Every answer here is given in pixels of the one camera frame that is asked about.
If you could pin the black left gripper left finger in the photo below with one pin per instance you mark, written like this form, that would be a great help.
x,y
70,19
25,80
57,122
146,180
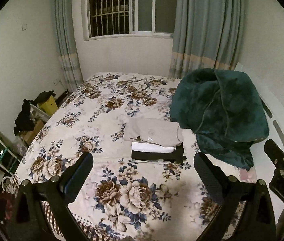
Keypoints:
x,y
59,192

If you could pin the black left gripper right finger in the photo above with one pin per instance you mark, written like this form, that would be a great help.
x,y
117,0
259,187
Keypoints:
x,y
257,221

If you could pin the beige garment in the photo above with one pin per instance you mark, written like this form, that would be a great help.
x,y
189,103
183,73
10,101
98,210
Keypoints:
x,y
153,131

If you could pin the black clothes pile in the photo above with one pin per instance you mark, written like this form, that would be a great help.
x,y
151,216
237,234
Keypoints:
x,y
29,115

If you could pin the dark red bag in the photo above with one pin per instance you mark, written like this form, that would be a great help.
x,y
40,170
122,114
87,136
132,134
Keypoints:
x,y
7,201

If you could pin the white headboard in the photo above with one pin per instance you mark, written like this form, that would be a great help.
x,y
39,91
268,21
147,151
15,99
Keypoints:
x,y
272,106

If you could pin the cardboard box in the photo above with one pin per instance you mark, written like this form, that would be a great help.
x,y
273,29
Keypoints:
x,y
29,136

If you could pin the floral bed sheet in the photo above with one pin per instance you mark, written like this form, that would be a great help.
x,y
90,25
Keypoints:
x,y
121,197

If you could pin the yellow box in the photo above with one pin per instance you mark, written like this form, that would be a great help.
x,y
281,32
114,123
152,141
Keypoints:
x,y
49,106

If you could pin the folded white garment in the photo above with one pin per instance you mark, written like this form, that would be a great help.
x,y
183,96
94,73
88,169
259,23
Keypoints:
x,y
151,148

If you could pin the folded black garment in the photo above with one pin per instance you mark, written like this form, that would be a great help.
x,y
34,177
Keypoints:
x,y
176,154

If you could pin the dark green plush blanket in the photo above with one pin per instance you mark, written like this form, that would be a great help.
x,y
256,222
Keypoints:
x,y
224,110

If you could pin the right blue curtain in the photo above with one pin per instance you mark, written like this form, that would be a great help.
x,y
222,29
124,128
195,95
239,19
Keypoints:
x,y
208,34

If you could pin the blue curtain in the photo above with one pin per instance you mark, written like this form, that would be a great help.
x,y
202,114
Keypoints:
x,y
208,34
66,45

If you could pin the barred window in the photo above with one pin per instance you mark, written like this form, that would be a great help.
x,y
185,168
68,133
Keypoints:
x,y
120,18

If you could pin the left blue curtain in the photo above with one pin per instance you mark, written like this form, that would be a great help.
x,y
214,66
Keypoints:
x,y
66,45

